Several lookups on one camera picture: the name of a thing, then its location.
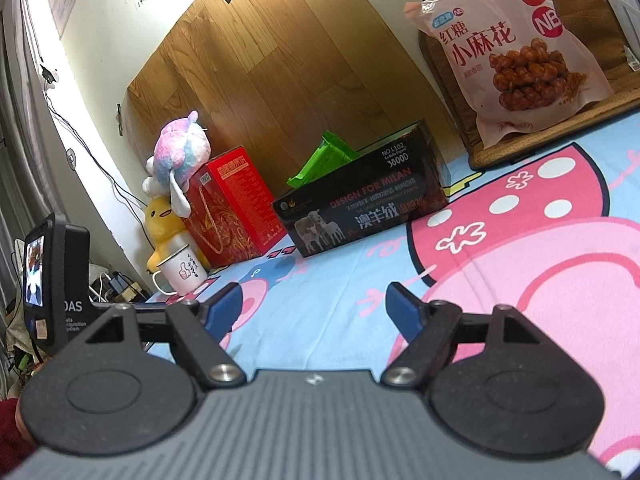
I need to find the person's left forearm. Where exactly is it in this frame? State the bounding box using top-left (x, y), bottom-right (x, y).
top-left (0, 397), bottom-right (38, 466)

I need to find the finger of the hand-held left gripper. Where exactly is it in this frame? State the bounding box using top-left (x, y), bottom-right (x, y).
top-left (92, 301), bottom-right (173, 312)

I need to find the black wall cable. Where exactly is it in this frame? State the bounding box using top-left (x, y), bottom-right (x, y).
top-left (42, 67), bottom-right (151, 221)

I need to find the wooden board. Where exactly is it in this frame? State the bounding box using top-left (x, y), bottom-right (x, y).
top-left (125, 0), bottom-right (468, 201)

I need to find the pink blue plush toy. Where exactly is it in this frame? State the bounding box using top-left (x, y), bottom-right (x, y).
top-left (142, 110), bottom-right (211, 216)

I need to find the red gift box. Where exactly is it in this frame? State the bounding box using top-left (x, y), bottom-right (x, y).
top-left (180, 145), bottom-right (286, 268)

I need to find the light green pastry packet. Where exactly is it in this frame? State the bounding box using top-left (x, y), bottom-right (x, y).
top-left (287, 152), bottom-right (358, 188)

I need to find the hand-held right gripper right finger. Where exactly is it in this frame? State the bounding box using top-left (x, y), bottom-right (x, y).
top-left (382, 282), bottom-right (548, 390)

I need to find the brown woven cushion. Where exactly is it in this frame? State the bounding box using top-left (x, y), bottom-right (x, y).
top-left (417, 0), bottom-right (640, 171)

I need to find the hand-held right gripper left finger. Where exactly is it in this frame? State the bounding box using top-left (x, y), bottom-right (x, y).
top-left (84, 282), bottom-right (247, 390)

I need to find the grey curtain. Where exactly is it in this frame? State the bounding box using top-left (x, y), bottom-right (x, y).
top-left (0, 0), bottom-right (66, 311)

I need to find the small green snack packet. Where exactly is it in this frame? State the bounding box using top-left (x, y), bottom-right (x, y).
top-left (320, 130), bottom-right (371, 161)

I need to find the large pink snack bag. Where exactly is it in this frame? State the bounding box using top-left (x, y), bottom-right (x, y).
top-left (404, 0), bottom-right (616, 148)

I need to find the cartoon pig printed bedsheet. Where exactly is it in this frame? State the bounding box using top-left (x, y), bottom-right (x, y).
top-left (145, 110), bottom-right (640, 480)

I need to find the yellow duck plush toy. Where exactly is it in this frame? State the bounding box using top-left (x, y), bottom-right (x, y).
top-left (145, 195), bottom-right (211, 273)

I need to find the black printed cardboard box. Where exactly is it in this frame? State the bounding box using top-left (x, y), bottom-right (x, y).
top-left (272, 120), bottom-right (448, 258)

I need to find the power strip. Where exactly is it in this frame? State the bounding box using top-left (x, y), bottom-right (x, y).
top-left (90, 270), bottom-right (151, 306)

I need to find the white enamel mug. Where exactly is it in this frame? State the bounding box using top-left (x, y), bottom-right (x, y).
top-left (152, 245), bottom-right (208, 296)

